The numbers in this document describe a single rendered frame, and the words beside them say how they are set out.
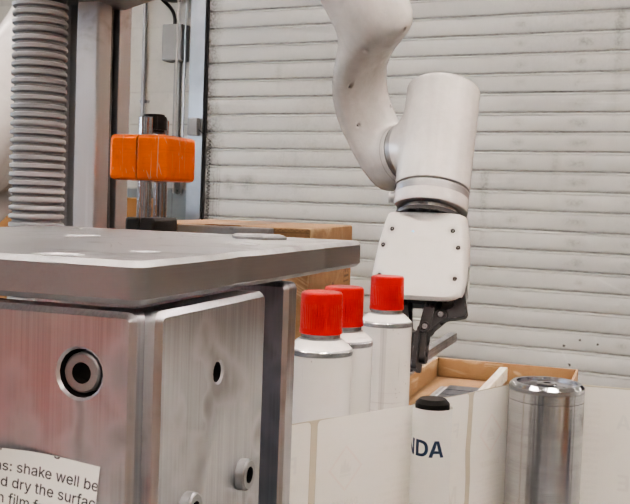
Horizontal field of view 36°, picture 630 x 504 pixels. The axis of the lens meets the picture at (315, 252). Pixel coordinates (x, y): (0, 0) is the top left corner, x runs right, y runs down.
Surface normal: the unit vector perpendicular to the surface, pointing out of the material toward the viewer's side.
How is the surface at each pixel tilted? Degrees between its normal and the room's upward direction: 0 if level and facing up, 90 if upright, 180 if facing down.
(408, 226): 66
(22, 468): 96
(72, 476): 90
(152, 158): 90
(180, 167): 90
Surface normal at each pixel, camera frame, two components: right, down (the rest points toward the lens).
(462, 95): 0.48, -0.18
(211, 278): 0.94, 0.05
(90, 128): -0.33, 0.04
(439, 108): -0.12, -0.30
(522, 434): -0.71, 0.01
